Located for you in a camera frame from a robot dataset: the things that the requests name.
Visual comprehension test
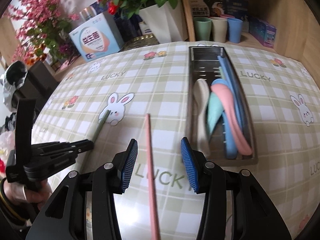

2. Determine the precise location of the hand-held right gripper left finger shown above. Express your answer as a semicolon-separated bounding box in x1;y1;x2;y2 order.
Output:
25;138;139;240

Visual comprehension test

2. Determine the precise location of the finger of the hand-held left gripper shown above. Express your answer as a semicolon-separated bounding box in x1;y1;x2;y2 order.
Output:
24;152;78;174
32;139;95;156

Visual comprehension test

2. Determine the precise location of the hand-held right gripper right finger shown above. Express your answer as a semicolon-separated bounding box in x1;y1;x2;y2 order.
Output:
180;137;293;240

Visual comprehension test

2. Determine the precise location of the pink chopstick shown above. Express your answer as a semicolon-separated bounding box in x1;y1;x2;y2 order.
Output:
144;113;161;240

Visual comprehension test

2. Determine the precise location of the blue spoon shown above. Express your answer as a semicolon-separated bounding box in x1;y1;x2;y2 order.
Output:
212;79;237;159

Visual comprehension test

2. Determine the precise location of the teal spoon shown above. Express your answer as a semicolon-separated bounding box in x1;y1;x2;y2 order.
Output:
206;91;225;135

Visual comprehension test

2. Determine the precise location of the beige spoon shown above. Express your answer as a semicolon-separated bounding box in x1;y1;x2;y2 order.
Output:
192;79;210;155

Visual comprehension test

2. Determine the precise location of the pink spoon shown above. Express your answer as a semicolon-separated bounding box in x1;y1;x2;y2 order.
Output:
211;82;253;155

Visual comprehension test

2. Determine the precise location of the blue chopstick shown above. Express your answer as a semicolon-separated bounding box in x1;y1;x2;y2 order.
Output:
221;57;245;131
216;55;241;130

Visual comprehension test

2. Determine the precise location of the metal utensil tray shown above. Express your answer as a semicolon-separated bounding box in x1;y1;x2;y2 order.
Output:
189;46;258;165

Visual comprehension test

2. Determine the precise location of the person's left hand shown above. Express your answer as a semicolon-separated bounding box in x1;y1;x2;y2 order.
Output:
0;177;52;212

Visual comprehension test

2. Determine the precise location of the white plastic bag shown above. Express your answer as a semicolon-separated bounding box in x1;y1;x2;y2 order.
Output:
0;130;15;160

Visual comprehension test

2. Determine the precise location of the black chair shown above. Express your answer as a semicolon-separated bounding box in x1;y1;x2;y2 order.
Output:
14;61;60;110

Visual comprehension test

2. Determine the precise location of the grey jacket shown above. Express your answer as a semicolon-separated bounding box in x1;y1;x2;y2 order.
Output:
0;60;27;108

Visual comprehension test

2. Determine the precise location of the checked rabbit print tablecloth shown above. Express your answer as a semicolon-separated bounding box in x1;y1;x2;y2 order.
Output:
32;41;320;240

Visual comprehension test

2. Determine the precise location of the white labelled box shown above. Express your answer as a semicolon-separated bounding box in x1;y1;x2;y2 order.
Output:
69;12;124;62

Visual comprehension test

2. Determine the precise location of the pink blossom plant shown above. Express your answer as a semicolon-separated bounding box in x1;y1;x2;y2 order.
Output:
9;0;80;65

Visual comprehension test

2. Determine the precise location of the gold patterned tray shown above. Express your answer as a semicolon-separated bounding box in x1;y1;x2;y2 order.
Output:
122;36;159;50

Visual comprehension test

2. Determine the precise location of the dark blue box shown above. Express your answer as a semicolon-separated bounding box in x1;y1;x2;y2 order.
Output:
114;15;140;43

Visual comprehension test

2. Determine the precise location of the silver and blue box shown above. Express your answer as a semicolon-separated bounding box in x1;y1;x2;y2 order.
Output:
79;7;97;22

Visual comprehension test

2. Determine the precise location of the small white box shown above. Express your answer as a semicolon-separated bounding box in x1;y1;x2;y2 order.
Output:
139;21;154;37

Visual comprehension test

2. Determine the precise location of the green cup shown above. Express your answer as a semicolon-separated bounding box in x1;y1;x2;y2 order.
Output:
193;17;213;40

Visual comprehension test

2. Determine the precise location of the beige cup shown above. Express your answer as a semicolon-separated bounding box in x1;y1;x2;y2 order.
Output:
209;17;228;42

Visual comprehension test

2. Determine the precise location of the blue cup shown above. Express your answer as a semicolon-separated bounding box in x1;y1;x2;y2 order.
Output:
227;17;243;43

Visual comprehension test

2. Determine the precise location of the white faceted vase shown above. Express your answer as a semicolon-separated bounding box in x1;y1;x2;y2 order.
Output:
139;0;189;44

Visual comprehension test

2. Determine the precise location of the purple printed box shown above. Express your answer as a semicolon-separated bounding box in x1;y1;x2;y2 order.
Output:
249;17;278;48

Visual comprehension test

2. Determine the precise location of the white printed box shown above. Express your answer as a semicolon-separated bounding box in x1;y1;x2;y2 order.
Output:
188;0;208;18

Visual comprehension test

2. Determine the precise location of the dark picture box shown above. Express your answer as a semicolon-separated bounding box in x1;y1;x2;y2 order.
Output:
202;0;225;18

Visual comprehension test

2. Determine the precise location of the blue printed box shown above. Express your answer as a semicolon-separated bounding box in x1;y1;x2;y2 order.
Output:
224;0;250;23

